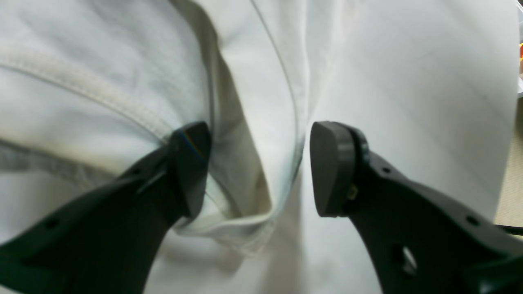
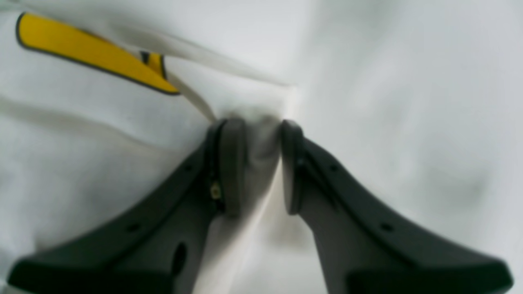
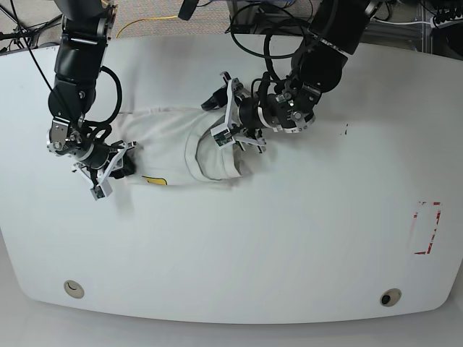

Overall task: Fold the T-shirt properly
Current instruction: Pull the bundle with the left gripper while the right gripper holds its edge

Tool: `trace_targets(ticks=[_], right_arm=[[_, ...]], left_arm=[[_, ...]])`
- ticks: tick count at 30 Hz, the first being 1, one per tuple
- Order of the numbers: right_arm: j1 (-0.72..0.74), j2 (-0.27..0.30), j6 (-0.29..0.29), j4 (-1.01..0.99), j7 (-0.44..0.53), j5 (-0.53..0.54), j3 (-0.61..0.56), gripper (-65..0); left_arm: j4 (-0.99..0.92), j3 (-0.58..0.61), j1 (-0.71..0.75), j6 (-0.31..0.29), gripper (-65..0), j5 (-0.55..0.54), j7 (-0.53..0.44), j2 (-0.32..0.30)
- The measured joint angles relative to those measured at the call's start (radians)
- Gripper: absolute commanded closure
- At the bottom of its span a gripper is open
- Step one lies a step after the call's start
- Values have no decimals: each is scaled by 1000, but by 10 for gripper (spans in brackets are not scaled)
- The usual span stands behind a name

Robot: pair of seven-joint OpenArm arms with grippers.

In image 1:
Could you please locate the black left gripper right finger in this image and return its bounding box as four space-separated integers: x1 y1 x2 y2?
309 121 523 294

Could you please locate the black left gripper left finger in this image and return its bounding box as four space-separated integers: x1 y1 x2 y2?
0 122 212 294

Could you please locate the white printed T-shirt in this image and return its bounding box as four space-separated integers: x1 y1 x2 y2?
1 0 519 294

